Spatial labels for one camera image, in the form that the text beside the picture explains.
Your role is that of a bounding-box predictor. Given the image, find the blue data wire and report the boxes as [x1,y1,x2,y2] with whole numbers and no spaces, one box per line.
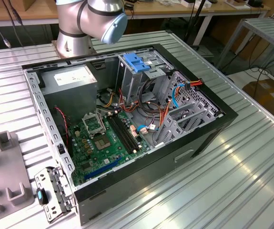
[171,81,193,108]

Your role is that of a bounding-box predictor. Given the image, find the orange power wire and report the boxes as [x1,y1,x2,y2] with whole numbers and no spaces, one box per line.
[189,78,205,88]

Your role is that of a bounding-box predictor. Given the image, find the grey metal disk bay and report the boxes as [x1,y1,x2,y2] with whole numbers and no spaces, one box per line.
[151,71,224,148]

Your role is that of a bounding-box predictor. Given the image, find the black RAM slot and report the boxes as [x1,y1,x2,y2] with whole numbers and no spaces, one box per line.
[115,112,144,148]
[107,114,137,155]
[112,113,142,150]
[110,114,140,153]

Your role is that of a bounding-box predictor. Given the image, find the grey optical drive cage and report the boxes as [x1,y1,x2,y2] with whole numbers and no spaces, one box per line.
[116,51,175,104]

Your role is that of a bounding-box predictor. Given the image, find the CPU socket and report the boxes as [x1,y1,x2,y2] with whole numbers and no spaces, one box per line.
[93,135,113,151]

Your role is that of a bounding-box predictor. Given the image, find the green motherboard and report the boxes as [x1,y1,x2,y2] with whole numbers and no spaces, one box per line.
[69,111,152,187]

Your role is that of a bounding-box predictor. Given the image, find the metal socket cover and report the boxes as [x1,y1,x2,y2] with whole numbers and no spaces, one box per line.
[81,113,107,138]

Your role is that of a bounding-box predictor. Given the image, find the blue plastic drive latch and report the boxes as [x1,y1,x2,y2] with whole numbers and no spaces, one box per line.
[123,53,151,74]

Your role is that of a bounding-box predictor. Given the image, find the blue expansion slot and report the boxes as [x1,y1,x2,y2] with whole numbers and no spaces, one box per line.
[83,156,122,180]

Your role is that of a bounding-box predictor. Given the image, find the black PC case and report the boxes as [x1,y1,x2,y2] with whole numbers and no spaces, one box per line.
[21,43,239,227]

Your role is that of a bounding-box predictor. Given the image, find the grey power supply unit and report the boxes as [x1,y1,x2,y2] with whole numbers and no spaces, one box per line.
[39,64,98,125]

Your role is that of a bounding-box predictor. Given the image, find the black and blue latch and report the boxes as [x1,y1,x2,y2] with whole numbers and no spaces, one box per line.
[36,187,49,206]

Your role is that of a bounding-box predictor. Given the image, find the flat cardboard box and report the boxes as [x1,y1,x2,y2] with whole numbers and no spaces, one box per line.
[242,80,274,125]

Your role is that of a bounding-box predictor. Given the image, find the wooden desk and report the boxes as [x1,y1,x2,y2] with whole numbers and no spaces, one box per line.
[0,0,271,27]

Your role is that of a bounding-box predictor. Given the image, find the grey parts rack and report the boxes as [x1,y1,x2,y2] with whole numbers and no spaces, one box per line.
[0,130,36,222]

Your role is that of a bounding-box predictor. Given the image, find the metal slat side table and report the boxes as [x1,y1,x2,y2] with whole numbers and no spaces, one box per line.
[216,18,274,70]

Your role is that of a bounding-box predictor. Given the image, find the orange and red wire bundle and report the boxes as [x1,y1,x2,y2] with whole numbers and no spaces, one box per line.
[119,88,140,113]

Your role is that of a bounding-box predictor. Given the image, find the blue wire white connector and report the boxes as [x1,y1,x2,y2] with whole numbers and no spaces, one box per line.
[136,124,156,136]

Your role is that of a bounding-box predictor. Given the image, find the orange and yellow wire bundle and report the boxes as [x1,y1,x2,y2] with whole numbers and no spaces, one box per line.
[151,104,175,131]

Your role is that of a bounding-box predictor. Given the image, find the yellow and black wire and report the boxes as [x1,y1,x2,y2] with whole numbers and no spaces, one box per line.
[102,92,115,108]

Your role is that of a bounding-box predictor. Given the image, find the metal slot retainer bracket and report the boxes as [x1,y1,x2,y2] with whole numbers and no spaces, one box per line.
[34,166,77,224]

